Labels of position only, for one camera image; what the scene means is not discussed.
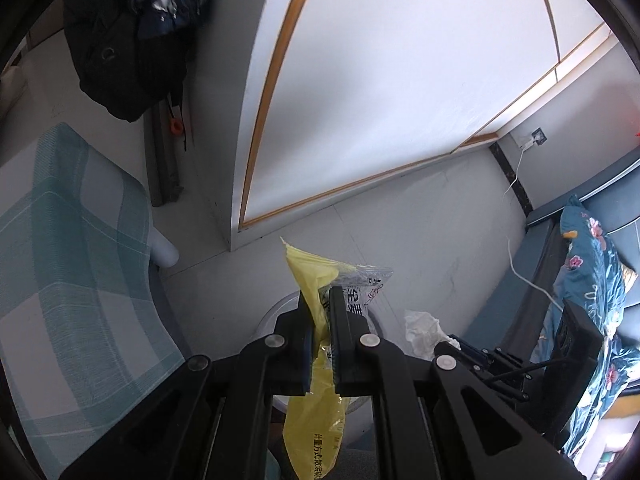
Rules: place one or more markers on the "orange knob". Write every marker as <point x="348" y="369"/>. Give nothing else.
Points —
<point x="175" y="127"/>

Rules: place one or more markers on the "wall socket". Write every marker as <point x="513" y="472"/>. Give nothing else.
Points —
<point x="539" y="136"/>

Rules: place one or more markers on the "black jacket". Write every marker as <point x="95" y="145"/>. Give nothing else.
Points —
<point x="110" y="55"/>

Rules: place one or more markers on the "white round trash bin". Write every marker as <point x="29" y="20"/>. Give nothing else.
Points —
<point x="282" y="307"/>

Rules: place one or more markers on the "white cylindrical post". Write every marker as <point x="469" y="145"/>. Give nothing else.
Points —
<point x="164" y="252"/>

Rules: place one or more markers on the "grey folded stand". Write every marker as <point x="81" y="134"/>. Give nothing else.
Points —
<point x="162" y="170"/>

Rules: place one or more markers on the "blue floral blanket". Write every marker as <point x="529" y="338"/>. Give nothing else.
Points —
<point x="590" y="260"/>

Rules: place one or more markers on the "yellow plastic snack wrapper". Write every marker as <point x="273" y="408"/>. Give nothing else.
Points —
<point x="306" y="272"/>

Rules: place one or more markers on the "white tissue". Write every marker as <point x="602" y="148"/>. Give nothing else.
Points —
<point x="422" y="332"/>

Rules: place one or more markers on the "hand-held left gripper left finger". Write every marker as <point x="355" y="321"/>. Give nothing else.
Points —
<point x="305" y="355"/>

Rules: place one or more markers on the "black marble wall trim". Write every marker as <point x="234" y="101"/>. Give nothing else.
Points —
<point x="512" y="180"/>

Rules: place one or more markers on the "teal plaid bed sheet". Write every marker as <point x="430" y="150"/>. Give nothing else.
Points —
<point x="75" y="260"/>

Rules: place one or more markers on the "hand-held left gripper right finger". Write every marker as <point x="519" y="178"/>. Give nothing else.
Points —
<point x="335" y="355"/>

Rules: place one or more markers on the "blue bed frame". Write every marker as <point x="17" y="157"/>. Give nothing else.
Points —
<point x="505" y="320"/>

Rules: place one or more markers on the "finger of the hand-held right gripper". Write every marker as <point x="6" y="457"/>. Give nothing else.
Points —
<point x="502" y="385"/>
<point x="467" y="349"/>

